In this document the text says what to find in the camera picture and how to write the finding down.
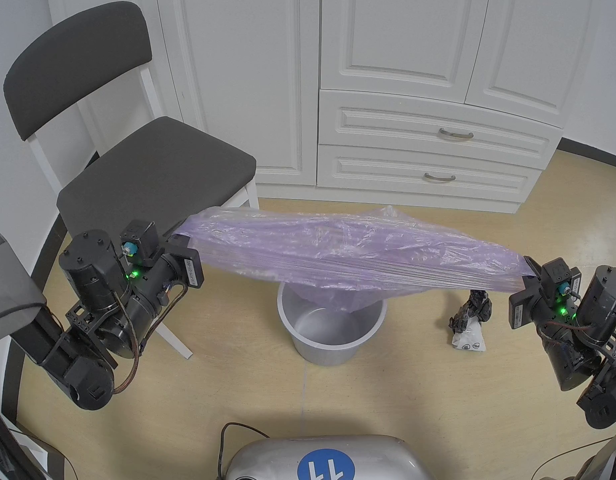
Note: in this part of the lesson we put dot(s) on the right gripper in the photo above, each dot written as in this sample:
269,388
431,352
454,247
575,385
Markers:
525,305

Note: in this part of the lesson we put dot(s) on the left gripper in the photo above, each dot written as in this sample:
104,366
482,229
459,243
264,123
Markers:
157,288

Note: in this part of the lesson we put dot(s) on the black plastic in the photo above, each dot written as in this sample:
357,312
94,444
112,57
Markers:
475,305

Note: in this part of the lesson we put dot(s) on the purple plastic bag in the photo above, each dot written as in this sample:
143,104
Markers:
338,253

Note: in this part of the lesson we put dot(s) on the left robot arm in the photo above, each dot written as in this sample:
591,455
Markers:
87,268

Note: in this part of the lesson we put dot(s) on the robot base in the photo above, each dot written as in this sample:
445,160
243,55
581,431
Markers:
328,455

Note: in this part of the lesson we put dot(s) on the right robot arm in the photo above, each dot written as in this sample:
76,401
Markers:
605,298

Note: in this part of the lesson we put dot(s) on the white trash bin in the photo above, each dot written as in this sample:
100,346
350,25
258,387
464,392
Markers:
333,338

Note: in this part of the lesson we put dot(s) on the grey and white chair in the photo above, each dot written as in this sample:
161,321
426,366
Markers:
77,53

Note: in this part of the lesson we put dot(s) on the white wardrobe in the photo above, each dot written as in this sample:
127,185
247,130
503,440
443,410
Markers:
398,18

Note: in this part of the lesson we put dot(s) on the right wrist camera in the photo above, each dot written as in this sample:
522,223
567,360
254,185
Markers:
555,275

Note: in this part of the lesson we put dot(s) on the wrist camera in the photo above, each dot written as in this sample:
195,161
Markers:
555,275
140,240

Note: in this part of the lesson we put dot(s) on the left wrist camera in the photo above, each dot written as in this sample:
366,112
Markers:
140,240

